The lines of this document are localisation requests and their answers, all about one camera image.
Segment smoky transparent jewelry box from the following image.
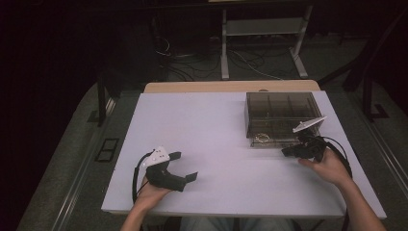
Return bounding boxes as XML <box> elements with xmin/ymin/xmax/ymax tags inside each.
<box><xmin>244</xmin><ymin>91</ymin><xmax>324</xmax><ymax>142</ymax></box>

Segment black stand with foot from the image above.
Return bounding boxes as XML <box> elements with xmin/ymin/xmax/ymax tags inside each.
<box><xmin>320</xmin><ymin>9</ymin><xmax>408</xmax><ymax>123</ymax></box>
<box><xmin>87</xmin><ymin>70</ymin><xmax>123</xmax><ymax>128</ymax></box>

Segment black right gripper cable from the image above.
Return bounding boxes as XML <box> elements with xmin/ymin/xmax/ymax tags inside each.
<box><xmin>321</xmin><ymin>136</ymin><xmax>354</xmax><ymax>231</ymax></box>

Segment wooden table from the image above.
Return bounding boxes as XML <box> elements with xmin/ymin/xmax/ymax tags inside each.
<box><xmin>142</xmin><ymin>79</ymin><xmax>321</xmax><ymax>94</ymax></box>

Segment person's legs in jeans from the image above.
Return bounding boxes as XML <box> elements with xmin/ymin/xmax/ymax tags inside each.
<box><xmin>177</xmin><ymin>217</ymin><xmax>294</xmax><ymax>231</ymax></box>

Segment grey metal stand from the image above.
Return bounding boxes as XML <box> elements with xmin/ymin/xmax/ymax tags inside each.
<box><xmin>220</xmin><ymin>4</ymin><xmax>314</xmax><ymax>81</ymax></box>

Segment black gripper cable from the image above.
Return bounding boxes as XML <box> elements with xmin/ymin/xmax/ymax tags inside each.
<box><xmin>321</xmin><ymin>136</ymin><xmax>354</xmax><ymax>231</ymax></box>
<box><xmin>131</xmin><ymin>151</ymin><xmax>154</xmax><ymax>204</ymax></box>

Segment smoky transparent box drawer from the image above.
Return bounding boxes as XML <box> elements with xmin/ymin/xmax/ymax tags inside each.
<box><xmin>248</xmin><ymin>129</ymin><xmax>319</xmax><ymax>149</ymax></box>

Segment metal floor rail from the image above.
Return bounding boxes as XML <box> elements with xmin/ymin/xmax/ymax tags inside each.
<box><xmin>350</xmin><ymin>91</ymin><xmax>408</xmax><ymax>200</ymax></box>
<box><xmin>50</xmin><ymin>95</ymin><xmax>117</xmax><ymax>231</ymax></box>

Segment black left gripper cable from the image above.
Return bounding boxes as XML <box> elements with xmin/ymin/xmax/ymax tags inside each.
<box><xmin>131</xmin><ymin>151</ymin><xmax>154</xmax><ymax>204</ymax></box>

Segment white floor cable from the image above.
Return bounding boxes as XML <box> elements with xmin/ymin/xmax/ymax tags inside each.
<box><xmin>229</xmin><ymin>48</ymin><xmax>285</xmax><ymax>82</ymax></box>

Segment white table board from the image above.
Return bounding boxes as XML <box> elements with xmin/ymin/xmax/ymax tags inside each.
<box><xmin>101</xmin><ymin>90</ymin><xmax>388</xmax><ymax>221</ymax></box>

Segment person's right hand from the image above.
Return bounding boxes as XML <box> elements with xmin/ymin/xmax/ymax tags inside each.
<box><xmin>297</xmin><ymin>148</ymin><xmax>354</xmax><ymax>190</ymax></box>

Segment person's left hand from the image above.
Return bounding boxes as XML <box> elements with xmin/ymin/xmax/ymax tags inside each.
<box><xmin>134</xmin><ymin>178</ymin><xmax>173</xmax><ymax>212</ymax></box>

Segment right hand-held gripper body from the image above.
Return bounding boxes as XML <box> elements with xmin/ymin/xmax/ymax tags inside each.
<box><xmin>290</xmin><ymin>115</ymin><xmax>328</xmax><ymax>163</ymax></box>

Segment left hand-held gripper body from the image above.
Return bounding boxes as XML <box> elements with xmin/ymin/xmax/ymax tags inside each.
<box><xmin>141</xmin><ymin>145</ymin><xmax>189</xmax><ymax>193</ymax></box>

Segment black floor outlet frame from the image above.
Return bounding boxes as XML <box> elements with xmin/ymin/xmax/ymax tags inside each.
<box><xmin>94</xmin><ymin>138</ymin><xmax>120</xmax><ymax>164</ymax></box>

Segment black floor cables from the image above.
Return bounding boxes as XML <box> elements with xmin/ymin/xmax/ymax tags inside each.
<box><xmin>153</xmin><ymin>34</ymin><xmax>290</xmax><ymax>82</ymax></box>

